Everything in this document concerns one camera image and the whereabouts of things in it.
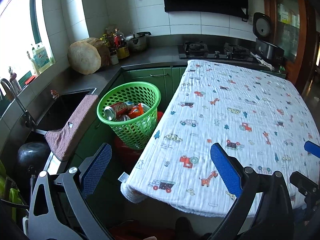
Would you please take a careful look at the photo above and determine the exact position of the red cola can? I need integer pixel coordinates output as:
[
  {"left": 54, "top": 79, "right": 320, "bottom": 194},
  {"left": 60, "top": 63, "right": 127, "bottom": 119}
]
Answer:
[{"left": 103, "top": 101, "right": 135, "bottom": 121}]

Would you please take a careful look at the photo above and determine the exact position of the orange snack bag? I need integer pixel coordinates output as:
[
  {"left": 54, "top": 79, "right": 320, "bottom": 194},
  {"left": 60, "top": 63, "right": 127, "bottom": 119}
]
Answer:
[{"left": 127, "top": 103, "right": 144, "bottom": 119}]

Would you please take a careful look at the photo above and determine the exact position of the green kitchen cabinet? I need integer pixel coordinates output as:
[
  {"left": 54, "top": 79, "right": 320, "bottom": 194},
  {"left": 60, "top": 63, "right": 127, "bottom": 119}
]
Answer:
[{"left": 68, "top": 67, "right": 185, "bottom": 166}]

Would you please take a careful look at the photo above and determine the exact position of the pink dish towel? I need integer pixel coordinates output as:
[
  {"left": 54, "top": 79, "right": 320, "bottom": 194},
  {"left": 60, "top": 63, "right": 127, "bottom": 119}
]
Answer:
[{"left": 44, "top": 94, "right": 99, "bottom": 161}]

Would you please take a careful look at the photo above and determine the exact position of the red plastic stool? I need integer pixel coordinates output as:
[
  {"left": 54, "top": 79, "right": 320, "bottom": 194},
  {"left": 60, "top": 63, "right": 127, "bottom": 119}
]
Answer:
[{"left": 114, "top": 110, "right": 164, "bottom": 165}]

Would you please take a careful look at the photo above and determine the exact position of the printed white tablecloth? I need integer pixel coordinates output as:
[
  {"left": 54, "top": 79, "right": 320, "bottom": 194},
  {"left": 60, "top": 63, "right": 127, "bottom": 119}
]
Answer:
[{"left": 120, "top": 60, "right": 319, "bottom": 217}]

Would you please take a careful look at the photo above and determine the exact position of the chrome sink faucet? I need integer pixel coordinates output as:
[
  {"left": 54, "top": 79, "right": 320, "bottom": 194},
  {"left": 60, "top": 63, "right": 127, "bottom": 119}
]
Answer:
[{"left": 1, "top": 79, "right": 37, "bottom": 129}]

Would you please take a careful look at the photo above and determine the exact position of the green plastic basket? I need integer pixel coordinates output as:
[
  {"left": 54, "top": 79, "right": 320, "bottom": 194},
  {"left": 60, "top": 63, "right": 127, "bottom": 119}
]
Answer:
[{"left": 97, "top": 81, "right": 161, "bottom": 150}]

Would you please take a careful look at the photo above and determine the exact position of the round wooden chopping block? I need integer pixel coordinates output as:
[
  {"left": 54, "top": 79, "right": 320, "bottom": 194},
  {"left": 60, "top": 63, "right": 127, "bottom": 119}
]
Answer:
[{"left": 67, "top": 37, "right": 111, "bottom": 75}]

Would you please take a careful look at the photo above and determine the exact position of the small white condiment jar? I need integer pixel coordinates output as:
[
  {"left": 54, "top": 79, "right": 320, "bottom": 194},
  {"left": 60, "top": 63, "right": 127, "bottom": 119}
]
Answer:
[{"left": 110, "top": 50, "right": 119, "bottom": 65}]

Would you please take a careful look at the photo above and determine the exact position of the detergent jug on windowsill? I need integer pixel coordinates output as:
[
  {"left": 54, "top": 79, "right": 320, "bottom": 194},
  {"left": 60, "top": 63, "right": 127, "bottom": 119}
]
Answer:
[{"left": 31, "top": 42, "right": 51, "bottom": 73}]

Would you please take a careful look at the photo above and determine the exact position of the black rice cooker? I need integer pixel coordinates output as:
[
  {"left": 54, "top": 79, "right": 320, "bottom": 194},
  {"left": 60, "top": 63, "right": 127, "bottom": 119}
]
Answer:
[{"left": 253, "top": 12, "right": 284, "bottom": 65}]

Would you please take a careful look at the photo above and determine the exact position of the yellow label oil bottle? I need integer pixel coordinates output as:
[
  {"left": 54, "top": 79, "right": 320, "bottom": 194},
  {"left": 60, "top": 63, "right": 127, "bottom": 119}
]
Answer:
[{"left": 113, "top": 28, "right": 130, "bottom": 60}]

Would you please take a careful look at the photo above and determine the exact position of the black gas stove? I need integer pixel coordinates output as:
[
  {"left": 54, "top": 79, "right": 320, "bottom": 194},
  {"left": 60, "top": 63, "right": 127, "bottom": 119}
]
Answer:
[{"left": 178, "top": 42, "right": 258, "bottom": 63}]

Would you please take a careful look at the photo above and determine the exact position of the wooden glass cabinet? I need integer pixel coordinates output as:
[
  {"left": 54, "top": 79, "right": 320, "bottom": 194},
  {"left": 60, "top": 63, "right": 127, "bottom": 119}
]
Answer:
[{"left": 264, "top": 0, "right": 318, "bottom": 92}]

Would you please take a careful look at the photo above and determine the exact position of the steel cooking pot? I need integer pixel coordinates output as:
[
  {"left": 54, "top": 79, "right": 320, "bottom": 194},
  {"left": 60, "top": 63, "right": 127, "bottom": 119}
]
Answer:
[{"left": 125, "top": 31, "right": 151, "bottom": 52}]

